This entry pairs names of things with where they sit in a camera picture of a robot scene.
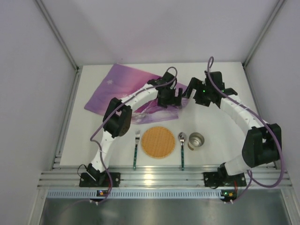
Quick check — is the purple printed placemat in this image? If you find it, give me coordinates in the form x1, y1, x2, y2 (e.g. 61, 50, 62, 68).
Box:
84, 64, 179, 124

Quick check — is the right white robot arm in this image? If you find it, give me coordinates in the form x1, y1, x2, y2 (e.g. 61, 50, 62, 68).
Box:
182, 72, 282, 180

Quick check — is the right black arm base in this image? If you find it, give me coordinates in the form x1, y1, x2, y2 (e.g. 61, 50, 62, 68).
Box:
203, 172, 247, 189

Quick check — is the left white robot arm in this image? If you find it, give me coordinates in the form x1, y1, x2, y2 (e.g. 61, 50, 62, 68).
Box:
86, 71, 182, 185

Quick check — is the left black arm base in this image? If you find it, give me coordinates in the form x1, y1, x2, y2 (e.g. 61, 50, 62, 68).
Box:
79, 172, 121, 188

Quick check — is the round woven wicker plate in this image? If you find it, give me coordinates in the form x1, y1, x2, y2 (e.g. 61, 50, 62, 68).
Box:
141, 127, 175, 159

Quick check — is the metal cup with wood band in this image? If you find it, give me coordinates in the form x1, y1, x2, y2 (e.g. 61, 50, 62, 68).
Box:
187, 132, 205, 150

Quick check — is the spoon with green handle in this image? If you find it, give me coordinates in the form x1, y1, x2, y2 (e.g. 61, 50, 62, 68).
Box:
178, 132, 186, 171

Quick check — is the fork with green handle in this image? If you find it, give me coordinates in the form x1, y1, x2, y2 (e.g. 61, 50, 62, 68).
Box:
133, 130, 141, 170

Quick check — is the right aluminium frame post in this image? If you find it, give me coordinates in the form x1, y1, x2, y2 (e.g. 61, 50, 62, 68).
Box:
242, 0, 286, 69

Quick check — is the aluminium frame post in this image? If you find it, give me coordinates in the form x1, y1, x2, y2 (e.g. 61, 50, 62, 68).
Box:
34, 0, 79, 71
242, 0, 286, 69

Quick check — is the left aluminium frame post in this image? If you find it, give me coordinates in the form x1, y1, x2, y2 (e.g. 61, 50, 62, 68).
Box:
34, 0, 79, 71

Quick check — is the aluminium mounting rail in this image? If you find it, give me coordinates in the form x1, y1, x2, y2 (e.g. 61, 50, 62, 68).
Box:
37, 165, 293, 188

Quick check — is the perforated grey cable duct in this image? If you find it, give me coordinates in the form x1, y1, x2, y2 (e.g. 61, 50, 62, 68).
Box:
47, 189, 236, 199

